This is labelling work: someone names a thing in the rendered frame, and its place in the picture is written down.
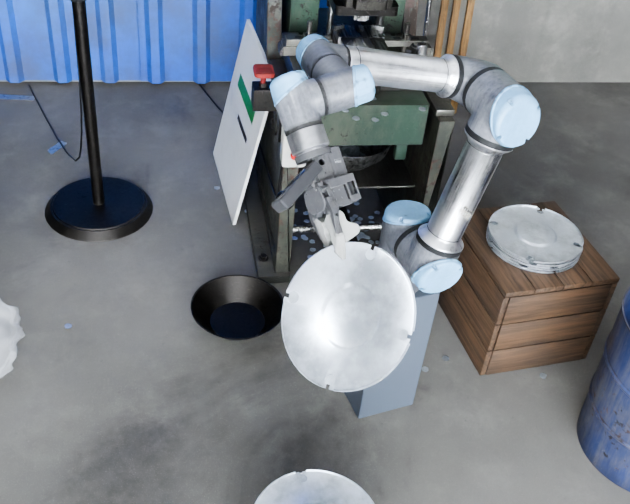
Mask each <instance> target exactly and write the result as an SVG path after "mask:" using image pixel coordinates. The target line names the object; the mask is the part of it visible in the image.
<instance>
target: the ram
mask: <svg viewBox="0 0 630 504"><path fill-rule="evenodd" d="M341 1H342V3H343V5H344V7H350V8H354V9H355V10H384V11H385V10H387V8H392V4H393V0H341Z"/></svg>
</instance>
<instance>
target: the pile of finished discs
mask: <svg viewBox="0 0 630 504"><path fill-rule="evenodd" d="M537 210H540V208H537V206H533V205H511V206H506V207H503V208H501V209H499V210H497V211H496V212H494V213H493V214H492V216H491V217H490V220H489V222H488V225H487V230H486V239H487V242H488V245H489V246H490V247H492V248H491V249H492V251H493V252H494V253H495V254H496V255H497V256H498V257H500V258H501V259H502V260H504V261H505V262H507V263H509V264H511V265H513V266H515V267H517V268H520V269H523V270H526V271H530V272H535V273H545V274H550V273H554V272H553V271H555V272H556V273H559V272H563V271H566V270H568V269H570V268H572V267H573V266H574V265H575V264H576V263H577V262H578V260H579V258H580V255H581V253H582V251H583V243H584V240H583V236H582V234H581V232H580V231H579V229H578V228H577V227H576V226H575V225H574V224H573V223H572V222H571V221H570V220H568V219H567V218H565V217H564V216H562V215H560V214H558V213H556V212H554V211H552V210H549V209H546V208H545V210H544V209H542V211H537Z"/></svg>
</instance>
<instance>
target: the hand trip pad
mask: <svg viewBox="0 0 630 504"><path fill-rule="evenodd" d="M253 72H254V76H255V77H256V78H260V79H261V81H260V82H261V83H262V84H265V83H266V79H270V78H273V77H274V76H275V72H274V68H273V66H272V65H271V64H255V65H253Z"/></svg>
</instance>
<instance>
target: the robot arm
mask: <svg viewBox="0 0 630 504"><path fill-rule="evenodd" d="M296 58H297V61H298V63H299V64H300V66H301V69H302V70H303V71H302V70H296V71H291V72H288V73H285V74H282V75H280V76H278V77H276V78H275V79H274V80H273V81H272V82H271V83H270V90H271V94H272V98H273V101H274V107H276V110H277V113H278V116H279V119H280V121H281V124H282V127H283V130H284V133H285V136H286V139H287V142H288V145H289V148H290V150H291V153H292V156H294V157H295V158H294V159H295V162H296V165H301V164H305V163H306V166H305V167H304V168H303V169H302V170H301V171H300V172H299V173H298V174H297V176H296V177H295V178H294V179H293V180H292V181H291V182H290V183H289V185H288V186H287V187H286V188H285V189H284V190H282V191H280V192H279V193H278V194H277V196H276V199H275V200H274V201H273V202H272V204H271V206H272V207H273V208H274V209H275V210H276V211H277V212H278V213H281V212H283V211H285V210H288V209H291V208H292V207H293V206H294V204H295V201H296V200H297V199H298V198H299V196H300V195H301V194H302V193H303V192H305V193H304V199H305V204H306V208H307V210H308V214H309V218H310V221H311V224H312V226H313V228H314V230H315V231H316V233H317V235H318V237H319V239H320V240H321V241H322V242H323V244H324V245H325V247H328V246H331V245H334V252H335V253H336V254H337V255H338V256H339V257H340V258H341V259H342V260H344V259H346V246H345V243H346V242H348V241H349V240H350V239H352V238H353V237H355V236H356V235H357V234H358V233H359V231H360V228H359V225H358V224H357V223H354V222H349V221H347V220H346V218H345V215H344V213H343V212H342V211H341V210H339V209H340V208H341V207H344V206H346V205H349V204H352V203H353V202H356V201H357V200H358V199H361V195H360V192H359V189H358V186H357V183H356V180H355V178H354V175H353V173H350V174H348V172H347V169H346V166H345V163H344V160H343V157H342V154H341V151H340V148H339V146H335V147H331V148H330V147H329V146H328V145H329V140H328V137H327V134H326V131H325V129H324V126H323V123H322V120H321V117H322V116H326V115H329V114H332V113H336V112H339V111H342V110H345V109H349V108H352V107H358V105H361V104H364V103H366V102H369V101H371V100H372V99H373V98H374V96H375V86H384V87H393V88H402V89H411V90H420V91H429V92H435V93H436V94H437V96H439V97H441V98H448V99H452V100H454V101H456V102H458V103H459V104H461V105H462V106H463V107H464V108H465V109H466V110H467V111H468V112H469V113H470V114H471V115H470V118H469V120H468V122H467V124H466V126H465V133H466V135H467V141H466V143H465V145H464V147H463V149H462V151H461V154H460V156H459V158H458V160H457V162H456V164H455V166H454V169H453V171H452V173H451V175H450V177H449V179H448V181H447V184H446V186H445V188H444V190H443V192H442V194H441V197H440V199H439V201H438V203H437V205H436V207H435V209H434V212H433V214H432V216H431V211H430V209H429V208H428V207H427V206H426V205H424V204H422V203H420V202H416V201H411V200H400V201H395V202H393V203H391V204H389V205H388V206H387V207H386V209H385V212H384V216H383V217H382V220H383V222H382V228H381V234H380V240H379V245H378V248H381V249H383V250H384V251H386V252H387V253H389V254H390V255H391V256H393V257H394V258H395V259H396V260H397V261H398V262H399V264H400V265H401V266H402V267H403V269H404V270H405V272H406V274H407V276H408V277H409V280H410V282H411V284H412V287H413V291H414V293H416V292H417V291H419V290H421V291H422V292H425V293H438V292H441V291H444V290H446V289H448V288H450V287H451V286H453V285H454V284H455V283H456V282H457V281H458V280H459V278H460V277H461V275H462V271H463V268H462V264H461V262H460V261H458V258H459V256H460V254H461V252H462V250H463V248H464V243H463V241H462V239H461V238H462V236H463V234H464V232H465V230H466V228H467V226H468V224H469V222H470V220H471V218H472V216H473V214H474V212H475V210H476V208H477V206H478V204H479V202H480V200H481V198H482V196H483V194H484V192H485V190H486V188H487V186H488V184H489V182H490V180H491V178H492V176H493V174H494V172H495V170H496V168H497V166H498V164H499V162H500V160H501V158H502V156H503V154H505V153H508V152H511V151H513V149H514V147H517V146H520V145H522V144H524V143H525V140H526V139H528V140H529V139H530V138H531V137H532V135H533V134H534V133H535V131H536V129H537V127H538V124H539V121H540V107H539V104H538V102H537V100H536V99H535V98H534V97H533V96H532V94H531V93H530V91H529V90H528V89H527V88H525V87H524V86H522V85H520V84H519V83H518V82H517V81H516V80H515V79H513V78H512V77H511V76H510V75H509V74H508V73H506V72H505V70H503V69H502V68H501V67H499V66H498V65H496V64H494V63H492V62H489V61H486V60H482V59H477V58H473V57H466V56H460V55H453V54H445V55H443V56H442V57H440V58H439V57H432V56H424V55H417V54H409V53H402V52H394V51H387V50H379V49H372V48H364V47H357V46H349V45H342V44H334V43H330V42H329V41H328V40H327V39H326V38H324V37H323V36H321V35H318V34H311V35H308V36H306V37H304V38H303V39H302V40H301V41H300V42H299V44H298V46H297V48H296ZM305 72H306V74H307V75H308V76H309V77H310V79H308V77H307V76H306V74H305ZM352 181H353V182H354V185H355V188H356V191H357V194H356V193H355V190H354V187H353V184H352ZM323 214H324V215H325V214H326V215H325V216H324V217H323Z"/></svg>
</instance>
